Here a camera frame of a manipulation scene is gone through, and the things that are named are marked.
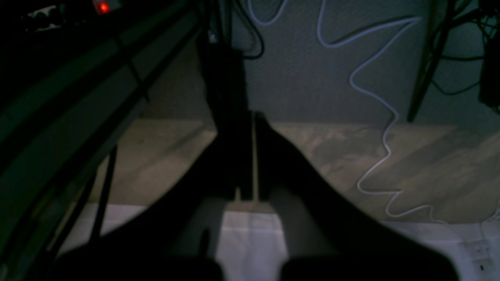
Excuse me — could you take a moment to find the white cable on floor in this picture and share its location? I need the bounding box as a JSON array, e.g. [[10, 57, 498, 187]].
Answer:
[[248, 0, 450, 225]]

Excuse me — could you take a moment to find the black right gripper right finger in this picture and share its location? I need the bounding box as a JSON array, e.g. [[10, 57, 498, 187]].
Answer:
[[255, 112, 457, 281]]

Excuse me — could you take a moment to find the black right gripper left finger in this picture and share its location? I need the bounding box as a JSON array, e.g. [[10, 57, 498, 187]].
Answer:
[[59, 129, 250, 281]]

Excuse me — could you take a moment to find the black power strip red light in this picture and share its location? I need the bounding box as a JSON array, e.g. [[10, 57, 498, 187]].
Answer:
[[20, 0, 126, 32]]

